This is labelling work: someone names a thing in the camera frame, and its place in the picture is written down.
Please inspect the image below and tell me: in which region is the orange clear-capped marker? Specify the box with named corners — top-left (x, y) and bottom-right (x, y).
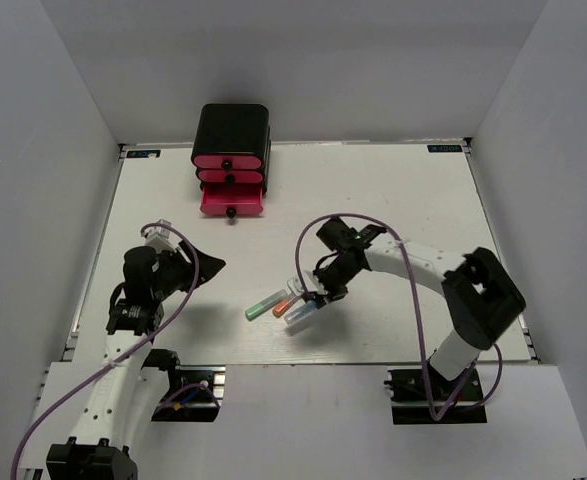
top-left (272, 295), bottom-right (298, 318)

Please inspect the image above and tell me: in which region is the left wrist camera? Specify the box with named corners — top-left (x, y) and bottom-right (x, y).
top-left (141, 219), bottom-right (175, 253)

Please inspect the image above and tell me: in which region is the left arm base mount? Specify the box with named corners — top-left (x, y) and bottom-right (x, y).
top-left (152, 365), bottom-right (226, 423)

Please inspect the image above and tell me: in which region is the black drawer cabinet shell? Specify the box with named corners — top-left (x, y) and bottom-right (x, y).
top-left (191, 103), bottom-right (272, 192)

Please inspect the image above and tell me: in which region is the left blue table sticker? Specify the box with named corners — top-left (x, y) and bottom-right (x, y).
top-left (126, 149), bottom-right (161, 159)

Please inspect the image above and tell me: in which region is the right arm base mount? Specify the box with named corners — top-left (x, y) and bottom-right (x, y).
top-left (384, 368), bottom-right (487, 426)

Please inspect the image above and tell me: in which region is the green capped marker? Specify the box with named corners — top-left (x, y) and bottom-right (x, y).
top-left (245, 289), bottom-right (288, 321)

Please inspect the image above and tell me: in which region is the pink drawer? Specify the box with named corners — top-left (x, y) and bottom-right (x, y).
top-left (196, 169), bottom-right (265, 184)
top-left (192, 154), bottom-right (263, 171)
top-left (200, 183), bottom-right (263, 218)

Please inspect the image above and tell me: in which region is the pink bottom drawer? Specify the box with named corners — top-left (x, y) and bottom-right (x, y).
top-left (200, 183), bottom-right (263, 218)

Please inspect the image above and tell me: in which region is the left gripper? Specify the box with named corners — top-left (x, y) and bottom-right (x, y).
top-left (152, 238), bottom-right (227, 300)

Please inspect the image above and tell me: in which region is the pink top drawer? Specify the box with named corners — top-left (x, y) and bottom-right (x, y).
top-left (192, 154), bottom-right (263, 171)

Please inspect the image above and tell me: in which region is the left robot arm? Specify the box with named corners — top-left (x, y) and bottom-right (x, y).
top-left (46, 242), bottom-right (226, 479)

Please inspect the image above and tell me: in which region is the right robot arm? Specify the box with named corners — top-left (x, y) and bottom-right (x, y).
top-left (292, 213), bottom-right (526, 399)

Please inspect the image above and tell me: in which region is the blue table sticker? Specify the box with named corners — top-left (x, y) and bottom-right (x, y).
top-left (126, 149), bottom-right (161, 159)
top-left (427, 144), bottom-right (463, 153)

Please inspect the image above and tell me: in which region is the blue clear-capped marker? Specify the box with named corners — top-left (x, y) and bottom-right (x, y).
top-left (284, 300), bottom-right (318, 326)

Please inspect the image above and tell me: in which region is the right blue table sticker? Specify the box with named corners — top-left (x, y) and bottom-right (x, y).
top-left (427, 144), bottom-right (463, 153)

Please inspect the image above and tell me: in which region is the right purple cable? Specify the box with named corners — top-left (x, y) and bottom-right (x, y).
top-left (293, 213), bottom-right (504, 425)

